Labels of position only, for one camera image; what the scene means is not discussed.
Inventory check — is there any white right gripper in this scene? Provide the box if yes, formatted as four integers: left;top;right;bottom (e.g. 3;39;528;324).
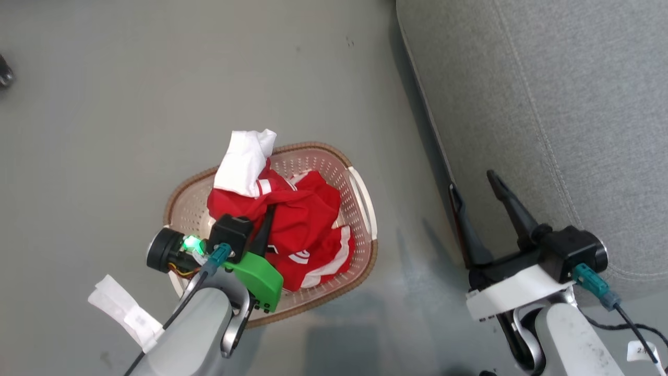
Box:
448;169;578;323

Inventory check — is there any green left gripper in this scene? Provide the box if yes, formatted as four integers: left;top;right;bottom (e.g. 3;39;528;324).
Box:
223;204;284;314

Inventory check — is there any red and white jersey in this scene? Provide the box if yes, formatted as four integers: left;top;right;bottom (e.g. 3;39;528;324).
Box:
207;158;356;292

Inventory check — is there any white cloth garment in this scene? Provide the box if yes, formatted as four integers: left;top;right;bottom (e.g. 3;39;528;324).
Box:
213;129;278;198

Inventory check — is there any beige perforated laundry basket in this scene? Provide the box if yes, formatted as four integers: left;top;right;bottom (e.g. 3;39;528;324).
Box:
163;142;378;329

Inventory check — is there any black cylindrical motor housing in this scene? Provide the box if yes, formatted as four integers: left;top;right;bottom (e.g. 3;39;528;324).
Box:
146;227;209;275

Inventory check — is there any grey fabric sofa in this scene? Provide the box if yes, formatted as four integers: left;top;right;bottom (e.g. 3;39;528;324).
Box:
395;0;668;307

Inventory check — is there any white tape tag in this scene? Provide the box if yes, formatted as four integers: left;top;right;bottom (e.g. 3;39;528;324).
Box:
87;274;165;354

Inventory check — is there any small white printed label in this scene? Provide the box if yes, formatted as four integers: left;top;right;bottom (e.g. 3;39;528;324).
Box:
626;340;667;366

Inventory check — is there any black caster wheel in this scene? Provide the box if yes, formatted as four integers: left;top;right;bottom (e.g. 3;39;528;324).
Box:
0;53;15;88

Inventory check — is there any black cable with teal plug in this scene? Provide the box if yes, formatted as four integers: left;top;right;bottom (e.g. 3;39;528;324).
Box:
571;263;662;363
123;242;233;376

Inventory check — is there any thin black curly cable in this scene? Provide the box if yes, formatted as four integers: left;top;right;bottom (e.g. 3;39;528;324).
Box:
579;311;668;349

